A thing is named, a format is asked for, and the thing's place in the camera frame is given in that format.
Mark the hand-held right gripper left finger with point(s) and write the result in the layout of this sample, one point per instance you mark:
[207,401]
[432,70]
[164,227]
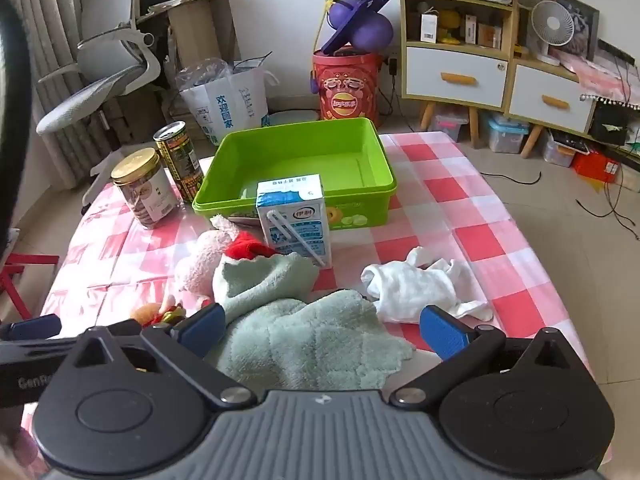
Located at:
[200,329]

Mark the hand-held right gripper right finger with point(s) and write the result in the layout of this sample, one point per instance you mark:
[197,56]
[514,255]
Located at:
[442,332]

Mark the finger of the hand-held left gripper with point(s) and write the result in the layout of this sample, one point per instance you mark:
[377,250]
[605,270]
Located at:
[32,327]

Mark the white cloth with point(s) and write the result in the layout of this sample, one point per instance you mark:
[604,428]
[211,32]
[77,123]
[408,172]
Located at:
[410,290]

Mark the small orange plush toy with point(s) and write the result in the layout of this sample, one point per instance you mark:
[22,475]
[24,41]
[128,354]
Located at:
[145,314]

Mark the red knitted hat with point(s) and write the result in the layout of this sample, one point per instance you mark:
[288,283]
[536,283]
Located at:
[245,249]

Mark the light green fluffy towel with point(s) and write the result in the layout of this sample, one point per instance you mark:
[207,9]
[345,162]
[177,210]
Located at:
[300,335]

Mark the green plastic bin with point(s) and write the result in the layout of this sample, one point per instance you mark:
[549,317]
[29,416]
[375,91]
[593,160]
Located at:
[300,160]

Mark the red stool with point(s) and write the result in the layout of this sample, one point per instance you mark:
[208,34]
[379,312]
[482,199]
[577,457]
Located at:
[30,260]

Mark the pink plush rabbit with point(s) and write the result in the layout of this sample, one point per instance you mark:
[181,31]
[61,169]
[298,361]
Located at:
[200,260]

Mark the pink checked tablecloth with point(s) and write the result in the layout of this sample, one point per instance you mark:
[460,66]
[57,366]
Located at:
[450,195]

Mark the gold lid cookie jar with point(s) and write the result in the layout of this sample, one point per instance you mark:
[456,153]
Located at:
[150,195]

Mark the blue and white milk carton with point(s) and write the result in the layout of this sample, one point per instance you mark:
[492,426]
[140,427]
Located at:
[295,220]

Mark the dark yellow drink can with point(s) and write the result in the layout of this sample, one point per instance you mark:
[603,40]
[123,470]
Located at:
[182,160]

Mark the clear storage box pink contents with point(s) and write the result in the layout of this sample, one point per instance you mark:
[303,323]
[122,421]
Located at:
[450,127]

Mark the blue lid storage box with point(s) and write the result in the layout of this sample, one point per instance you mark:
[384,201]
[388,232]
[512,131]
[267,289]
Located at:
[507,135]

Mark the white shopping bag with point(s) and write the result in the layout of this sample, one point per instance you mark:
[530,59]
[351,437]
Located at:
[230,105]

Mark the red box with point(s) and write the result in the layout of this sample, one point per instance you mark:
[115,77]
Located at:
[597,167]

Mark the tall wooden cabinet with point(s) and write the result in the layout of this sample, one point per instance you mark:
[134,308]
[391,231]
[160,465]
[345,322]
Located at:
[455,77]

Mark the clear plastic bag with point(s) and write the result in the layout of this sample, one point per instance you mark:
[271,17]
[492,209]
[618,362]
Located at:
[200,72]

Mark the red chip bucket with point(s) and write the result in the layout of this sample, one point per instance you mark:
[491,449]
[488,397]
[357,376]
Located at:
[345,90]

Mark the white office chair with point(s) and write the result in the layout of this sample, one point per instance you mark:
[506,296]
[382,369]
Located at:
[100,55]

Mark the orange boxes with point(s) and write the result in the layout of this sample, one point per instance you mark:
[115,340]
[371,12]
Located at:
[485,32]

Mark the pink cloth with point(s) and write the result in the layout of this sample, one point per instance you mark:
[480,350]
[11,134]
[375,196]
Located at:
[610,77]

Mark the white barcode box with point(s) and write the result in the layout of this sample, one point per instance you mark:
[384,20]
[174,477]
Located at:
[429,27]

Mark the wooden desk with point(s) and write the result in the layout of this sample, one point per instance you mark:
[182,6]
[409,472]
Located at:
[195,20]

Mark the yellow toy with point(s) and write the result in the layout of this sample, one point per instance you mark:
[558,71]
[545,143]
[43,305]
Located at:
[450,22]

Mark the purple bouncing toy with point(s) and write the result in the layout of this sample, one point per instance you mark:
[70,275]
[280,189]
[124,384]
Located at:
[370,30]

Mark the grey curtain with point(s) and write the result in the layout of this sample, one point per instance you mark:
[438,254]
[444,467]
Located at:
[55,5]

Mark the small white desk fan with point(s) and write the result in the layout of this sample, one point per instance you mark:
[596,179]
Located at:
[550,22]

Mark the dark picture frame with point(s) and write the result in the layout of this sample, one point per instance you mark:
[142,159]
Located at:
[580,25]

